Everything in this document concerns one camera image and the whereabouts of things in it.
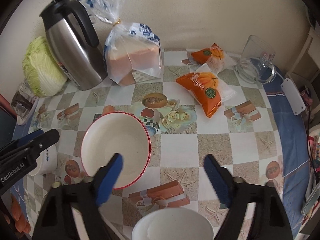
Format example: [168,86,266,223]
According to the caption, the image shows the blue quilted tablecloth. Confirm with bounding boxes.
[263,68,310,238]

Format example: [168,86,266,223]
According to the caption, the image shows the orange snack packet front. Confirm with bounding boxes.
[176,72,236,118]

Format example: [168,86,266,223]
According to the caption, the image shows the white bowl red characters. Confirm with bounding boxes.
[131,208,214,240]

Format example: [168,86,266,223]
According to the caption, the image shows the sliced bread in bag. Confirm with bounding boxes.
[79,0,161,86]

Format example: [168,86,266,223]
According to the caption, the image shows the orange snack packet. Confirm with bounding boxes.
[191,43,236,74]
[176,72,236,118]

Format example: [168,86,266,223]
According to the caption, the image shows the clear glass mug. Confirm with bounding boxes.
[234,35,277,84]

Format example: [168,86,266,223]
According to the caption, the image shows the small white cup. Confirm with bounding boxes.
[28,145,57,176]

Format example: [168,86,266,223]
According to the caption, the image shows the white power adapter box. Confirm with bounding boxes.
[281,78,306,116]

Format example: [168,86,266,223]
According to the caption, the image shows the stainless steel thermos jug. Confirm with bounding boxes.
[40,0,107,90]

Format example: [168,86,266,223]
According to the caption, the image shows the checkered plastic table cover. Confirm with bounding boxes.
[11,49,284,236]

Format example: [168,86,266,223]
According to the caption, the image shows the orange snack packet back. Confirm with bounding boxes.
[191,43,236,74]

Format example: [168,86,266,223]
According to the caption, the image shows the red rimmed strawberry bowl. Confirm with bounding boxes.
[81,112,151,190]

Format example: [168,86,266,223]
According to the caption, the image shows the napa cabbage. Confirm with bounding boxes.
[22,36,67,98]

